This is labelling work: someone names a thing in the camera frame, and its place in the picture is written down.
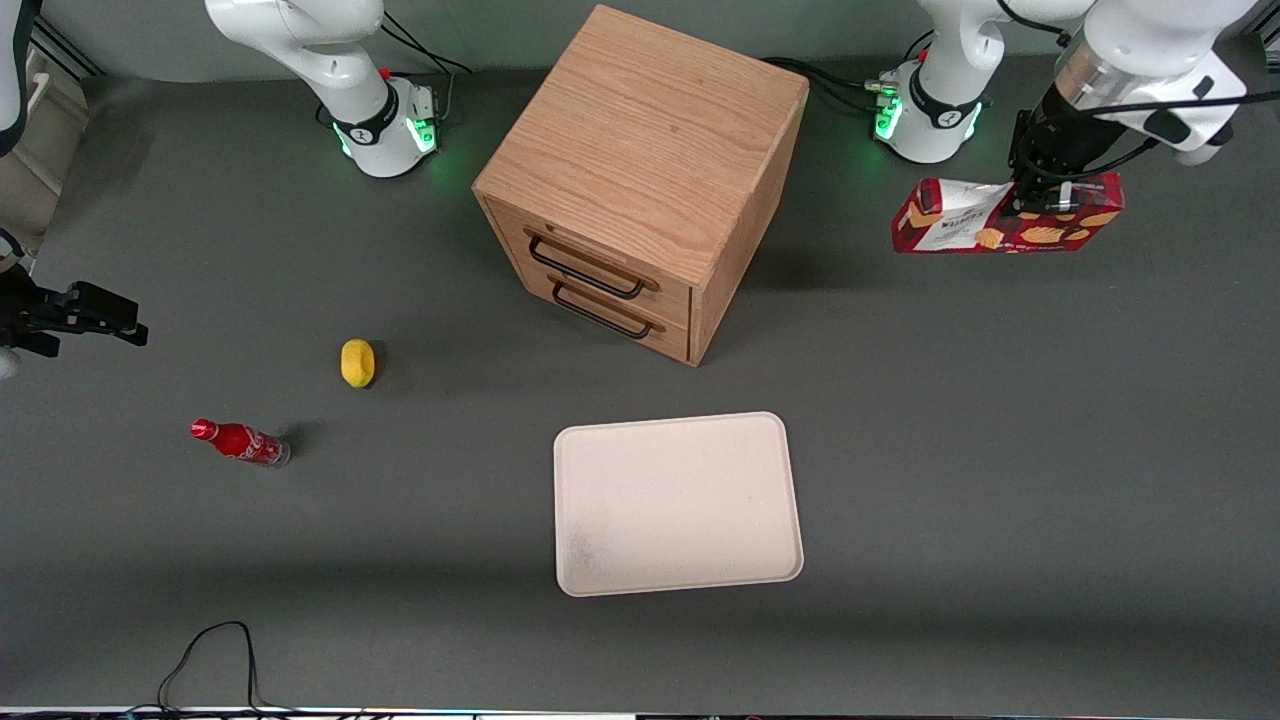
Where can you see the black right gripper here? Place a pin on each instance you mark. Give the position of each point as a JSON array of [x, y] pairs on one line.
[[22, 309]]

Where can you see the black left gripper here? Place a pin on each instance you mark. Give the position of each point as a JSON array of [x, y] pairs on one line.
[[1070, 142]]

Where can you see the red tartan cookie box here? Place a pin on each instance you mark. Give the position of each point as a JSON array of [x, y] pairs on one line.
[[960, 225]]

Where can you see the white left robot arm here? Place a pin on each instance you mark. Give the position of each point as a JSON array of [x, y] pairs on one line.
[[1150, 40]]

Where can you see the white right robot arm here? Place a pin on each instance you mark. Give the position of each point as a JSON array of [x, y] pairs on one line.
[[340, 60]]

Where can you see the cream rectangular tray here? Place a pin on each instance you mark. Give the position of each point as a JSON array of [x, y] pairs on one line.
[[680, 505]]

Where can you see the red cola bottle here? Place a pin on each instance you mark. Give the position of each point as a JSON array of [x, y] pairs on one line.
[[240, 441]]

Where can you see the yellow lemon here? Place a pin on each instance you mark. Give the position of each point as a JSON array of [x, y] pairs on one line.
[[357, 363]]

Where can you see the wooden drawer cabinet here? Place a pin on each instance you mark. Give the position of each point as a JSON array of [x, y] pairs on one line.
[[650, 130]]

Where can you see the aluminium frame rail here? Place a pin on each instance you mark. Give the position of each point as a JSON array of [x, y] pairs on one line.
[[65, 50]]

